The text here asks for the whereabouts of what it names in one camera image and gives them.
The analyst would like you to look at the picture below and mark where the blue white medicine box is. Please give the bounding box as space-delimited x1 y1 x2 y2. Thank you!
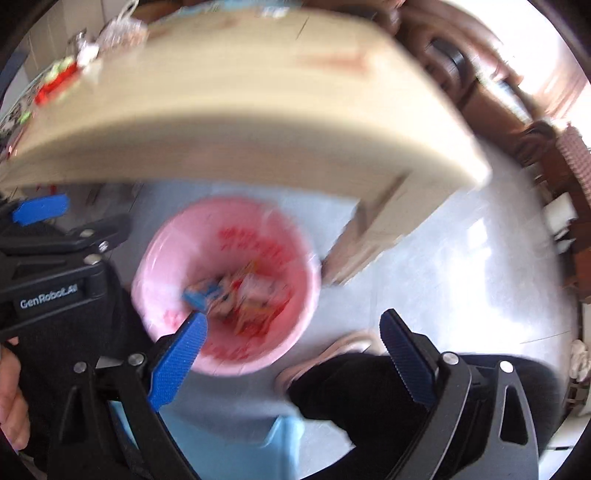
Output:
182 278 228 316

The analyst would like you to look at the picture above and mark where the pink lined trash bin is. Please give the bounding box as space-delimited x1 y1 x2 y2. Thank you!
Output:
131 197 321 377

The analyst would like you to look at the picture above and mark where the person's left hand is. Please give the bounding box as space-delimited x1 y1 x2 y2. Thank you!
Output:
0 346 30 451

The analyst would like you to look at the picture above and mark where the green white toy on red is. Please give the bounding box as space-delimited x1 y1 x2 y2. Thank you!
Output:
34 56 79 105

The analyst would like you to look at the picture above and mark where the clear bag of nuts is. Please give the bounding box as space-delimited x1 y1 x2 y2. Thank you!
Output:
97 0 148 51

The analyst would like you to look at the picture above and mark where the brown leather armchair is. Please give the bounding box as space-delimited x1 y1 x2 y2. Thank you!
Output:
392 0 555 139

